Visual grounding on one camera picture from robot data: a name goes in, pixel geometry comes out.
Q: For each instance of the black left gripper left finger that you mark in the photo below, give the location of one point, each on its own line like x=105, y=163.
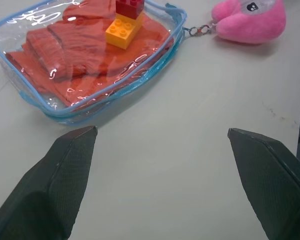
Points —
x=45, y=190

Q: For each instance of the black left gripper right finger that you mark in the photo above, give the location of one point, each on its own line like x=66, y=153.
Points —
x=270, y=180

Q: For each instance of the clear blue-trimmed zipper pouch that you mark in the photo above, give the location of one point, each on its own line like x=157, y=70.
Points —
x=130, y=82

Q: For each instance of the orange cloth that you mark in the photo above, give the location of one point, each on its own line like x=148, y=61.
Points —
x=72, y=52

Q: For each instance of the yellow toy building brick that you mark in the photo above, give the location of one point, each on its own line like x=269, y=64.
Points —
x=122, y=32

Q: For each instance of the red toy building brick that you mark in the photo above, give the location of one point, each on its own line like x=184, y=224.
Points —
x=129, y=8

